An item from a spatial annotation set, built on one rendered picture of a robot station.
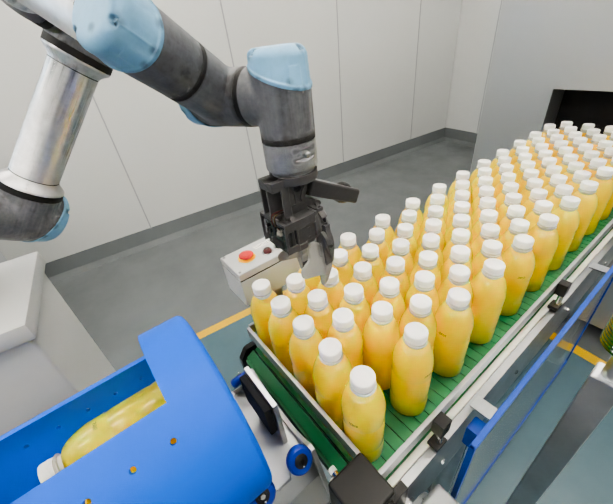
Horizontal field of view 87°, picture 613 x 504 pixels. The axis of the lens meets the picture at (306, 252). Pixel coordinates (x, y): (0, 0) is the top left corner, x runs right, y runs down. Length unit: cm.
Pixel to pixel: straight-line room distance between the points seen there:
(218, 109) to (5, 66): 272
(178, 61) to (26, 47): 273
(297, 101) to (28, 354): 71
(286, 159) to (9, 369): 69
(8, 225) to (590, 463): 206
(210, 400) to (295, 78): 39
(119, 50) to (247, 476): 48
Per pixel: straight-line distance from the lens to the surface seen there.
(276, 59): 42
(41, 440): 70
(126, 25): 39
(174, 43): 42
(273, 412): 60
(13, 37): 313
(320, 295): 65
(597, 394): 66
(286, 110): 43
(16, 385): 92
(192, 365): 44
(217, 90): 46
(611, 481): 192
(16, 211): 87
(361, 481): 58
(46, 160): 85
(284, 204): 47
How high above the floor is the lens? 155
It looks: 35 degrees down
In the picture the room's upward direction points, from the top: 7 degrees counter-clockwise
